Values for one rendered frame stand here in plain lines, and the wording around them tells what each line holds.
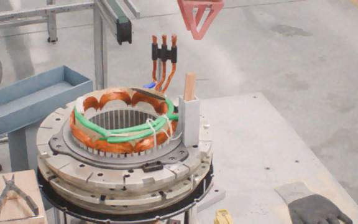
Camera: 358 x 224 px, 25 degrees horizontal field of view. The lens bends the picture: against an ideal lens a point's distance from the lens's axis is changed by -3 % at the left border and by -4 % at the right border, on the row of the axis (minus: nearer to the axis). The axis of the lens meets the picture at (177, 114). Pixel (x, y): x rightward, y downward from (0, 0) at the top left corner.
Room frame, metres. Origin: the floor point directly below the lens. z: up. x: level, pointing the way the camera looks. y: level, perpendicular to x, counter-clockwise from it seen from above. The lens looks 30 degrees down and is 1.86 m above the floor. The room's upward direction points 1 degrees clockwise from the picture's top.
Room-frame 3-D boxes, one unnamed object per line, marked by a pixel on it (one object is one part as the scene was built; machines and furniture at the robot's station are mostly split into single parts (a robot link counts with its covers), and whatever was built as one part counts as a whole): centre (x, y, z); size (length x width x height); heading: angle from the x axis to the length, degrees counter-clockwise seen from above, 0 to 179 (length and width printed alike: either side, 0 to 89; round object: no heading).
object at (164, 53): (1.38, 0.03, 1.21); 0.04 x 0.04 x 0.03; 21
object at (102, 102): (1.35, 0.12, 1.12); 0.06 x 0.02 x 0.04; 111
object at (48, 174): (1.22, 0.24, 1.05); 0.08 x 0.02 x 0.01; 21
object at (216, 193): (1.54, -0.04, 0.79); 0.12 x 0.09 x 0.02; 44
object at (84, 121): (1.23, 0.15, 1.15); 0.15 x 0.04 x 0.02; 21
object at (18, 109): (1.50, 0.31, 0.92); 0.25 x 0.11 x 0.28; 133
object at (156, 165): (1.16, 0.04, 1.10); 0.03 x 0.01 x 0.01; 111
